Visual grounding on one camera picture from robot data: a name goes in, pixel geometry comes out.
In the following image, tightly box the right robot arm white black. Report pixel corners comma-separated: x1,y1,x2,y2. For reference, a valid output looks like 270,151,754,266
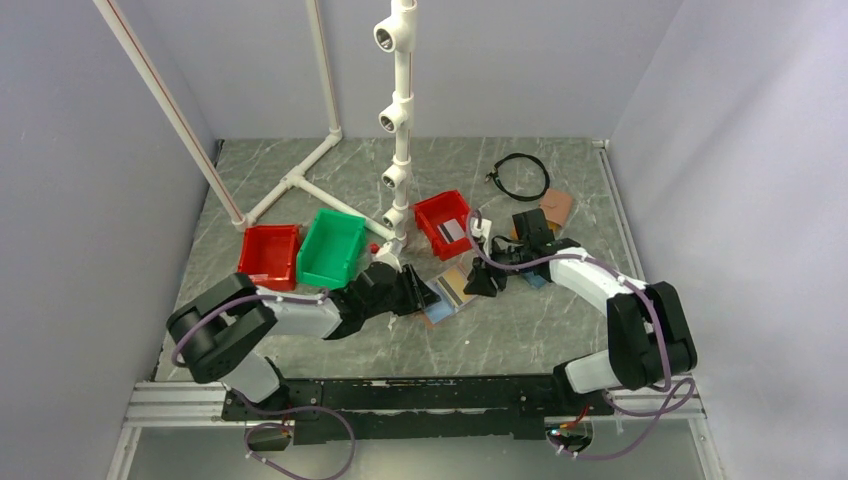
464,209,698,415

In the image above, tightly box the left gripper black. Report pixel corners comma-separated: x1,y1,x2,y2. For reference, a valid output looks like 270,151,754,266
364,263,441,320

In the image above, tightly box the red bin left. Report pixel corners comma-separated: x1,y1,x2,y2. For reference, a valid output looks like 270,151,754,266
237,225,302,291

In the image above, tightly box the red bin right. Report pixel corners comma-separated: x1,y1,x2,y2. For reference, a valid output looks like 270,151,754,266
413,190,471,261

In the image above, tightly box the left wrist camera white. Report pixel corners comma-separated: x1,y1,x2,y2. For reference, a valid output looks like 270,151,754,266
370,239,404,272

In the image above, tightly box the orange credit card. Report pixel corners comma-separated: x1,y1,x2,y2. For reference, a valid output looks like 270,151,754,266
425,266,480,325

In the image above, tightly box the white pvc pipe frame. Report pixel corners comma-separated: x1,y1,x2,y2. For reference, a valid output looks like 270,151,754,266
94,1,364,231

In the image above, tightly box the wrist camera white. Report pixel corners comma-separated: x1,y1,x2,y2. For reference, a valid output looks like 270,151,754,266
370,239,404,272
469,218,492,254

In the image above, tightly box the green bin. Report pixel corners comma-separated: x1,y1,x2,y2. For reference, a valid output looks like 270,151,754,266
296,209,365,290

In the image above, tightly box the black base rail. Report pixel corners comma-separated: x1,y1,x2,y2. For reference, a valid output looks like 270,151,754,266
222,373,613,445

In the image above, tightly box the white pvc fitting post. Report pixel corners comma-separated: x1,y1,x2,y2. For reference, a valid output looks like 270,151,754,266
373,1,418,244

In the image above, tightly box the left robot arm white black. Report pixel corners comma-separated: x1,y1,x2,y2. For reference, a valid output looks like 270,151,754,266
166,262,440,420

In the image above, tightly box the blue card holder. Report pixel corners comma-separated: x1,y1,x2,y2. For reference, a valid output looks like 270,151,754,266
524,272,548,289

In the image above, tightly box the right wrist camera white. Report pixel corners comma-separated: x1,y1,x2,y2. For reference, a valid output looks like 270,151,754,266
469,218,492,254

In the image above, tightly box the aluminium frame rail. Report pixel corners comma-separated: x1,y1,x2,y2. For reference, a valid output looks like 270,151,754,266
107,381,728,479

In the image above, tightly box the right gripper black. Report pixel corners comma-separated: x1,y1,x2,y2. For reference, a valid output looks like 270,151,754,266
463,239,530,298

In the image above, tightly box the red bin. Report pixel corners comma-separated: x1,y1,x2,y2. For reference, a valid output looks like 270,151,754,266
237,225,302,291
413,190,471,261

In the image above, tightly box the pink card holder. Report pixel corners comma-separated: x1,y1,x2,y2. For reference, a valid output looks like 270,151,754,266
539,188,574,231

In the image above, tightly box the black cable loop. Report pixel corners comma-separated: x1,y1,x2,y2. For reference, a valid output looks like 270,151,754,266
484,152,552,203

